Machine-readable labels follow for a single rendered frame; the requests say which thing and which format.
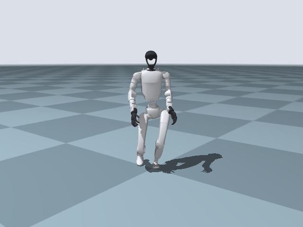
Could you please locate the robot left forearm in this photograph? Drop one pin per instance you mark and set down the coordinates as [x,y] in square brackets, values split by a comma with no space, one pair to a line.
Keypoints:
[169,101]

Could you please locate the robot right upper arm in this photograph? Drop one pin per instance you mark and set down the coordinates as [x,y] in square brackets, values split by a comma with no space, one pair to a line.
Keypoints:
[133,85]

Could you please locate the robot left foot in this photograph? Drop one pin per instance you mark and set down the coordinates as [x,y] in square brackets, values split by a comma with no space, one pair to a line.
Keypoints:
[155,165]

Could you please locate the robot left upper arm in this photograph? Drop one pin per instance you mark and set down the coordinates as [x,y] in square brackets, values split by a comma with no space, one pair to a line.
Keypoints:
[167,85]

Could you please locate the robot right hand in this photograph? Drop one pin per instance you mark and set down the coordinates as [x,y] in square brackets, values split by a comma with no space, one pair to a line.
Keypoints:
[133,117]

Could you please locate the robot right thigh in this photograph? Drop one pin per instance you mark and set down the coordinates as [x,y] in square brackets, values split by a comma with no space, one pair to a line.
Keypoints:
[142,128]

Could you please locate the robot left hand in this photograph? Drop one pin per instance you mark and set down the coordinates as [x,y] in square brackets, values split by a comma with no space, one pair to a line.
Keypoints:
[173,114]

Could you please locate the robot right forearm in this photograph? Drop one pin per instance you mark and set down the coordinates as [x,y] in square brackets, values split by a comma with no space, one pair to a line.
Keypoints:
[131,101]

